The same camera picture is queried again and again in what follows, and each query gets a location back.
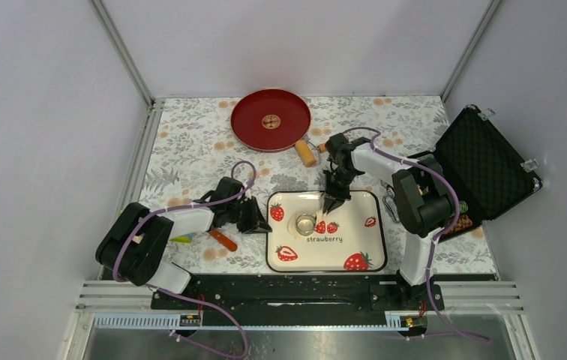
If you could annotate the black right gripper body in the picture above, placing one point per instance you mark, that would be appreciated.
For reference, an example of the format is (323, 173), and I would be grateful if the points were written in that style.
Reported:
(337, 184)

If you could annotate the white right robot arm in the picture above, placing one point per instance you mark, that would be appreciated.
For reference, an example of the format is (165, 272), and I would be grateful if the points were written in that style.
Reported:
(427, 204)

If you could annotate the round red tray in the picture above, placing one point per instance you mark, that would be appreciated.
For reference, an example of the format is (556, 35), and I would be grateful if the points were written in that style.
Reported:
(270, 120)

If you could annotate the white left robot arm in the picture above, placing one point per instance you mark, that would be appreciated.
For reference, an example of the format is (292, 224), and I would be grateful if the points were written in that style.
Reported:
(133, 248)

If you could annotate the black open chip case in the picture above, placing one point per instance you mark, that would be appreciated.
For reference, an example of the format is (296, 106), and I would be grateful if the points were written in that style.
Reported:
(486, 172)

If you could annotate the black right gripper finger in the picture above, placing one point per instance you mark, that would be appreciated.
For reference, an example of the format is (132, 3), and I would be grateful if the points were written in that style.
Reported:
(338, 201)
(327, 203)

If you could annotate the colourful toy block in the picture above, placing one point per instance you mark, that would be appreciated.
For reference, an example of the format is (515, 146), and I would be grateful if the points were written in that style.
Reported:
(184, 239)

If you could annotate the wooden dough roller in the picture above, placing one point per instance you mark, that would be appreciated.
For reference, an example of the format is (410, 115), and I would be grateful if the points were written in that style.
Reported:
(308, 152)

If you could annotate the strawberry pattern rectangular tray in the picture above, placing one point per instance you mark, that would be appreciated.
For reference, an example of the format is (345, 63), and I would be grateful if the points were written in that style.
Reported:
(348, 239)

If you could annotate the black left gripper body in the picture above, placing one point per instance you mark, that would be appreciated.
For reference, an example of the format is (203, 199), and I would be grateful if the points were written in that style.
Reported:
(241, 213)

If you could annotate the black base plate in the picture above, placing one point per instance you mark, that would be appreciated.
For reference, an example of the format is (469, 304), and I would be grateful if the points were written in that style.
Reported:
(312, 300)

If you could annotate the metal scraper orange handle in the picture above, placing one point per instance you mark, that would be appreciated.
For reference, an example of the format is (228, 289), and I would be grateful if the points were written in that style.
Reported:
(228, 243)

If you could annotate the floral table mat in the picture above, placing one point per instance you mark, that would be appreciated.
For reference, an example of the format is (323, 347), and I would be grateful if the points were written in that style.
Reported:
(195, 147)

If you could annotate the small dough ball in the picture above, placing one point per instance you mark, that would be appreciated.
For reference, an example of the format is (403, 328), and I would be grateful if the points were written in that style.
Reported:
(302, 224)

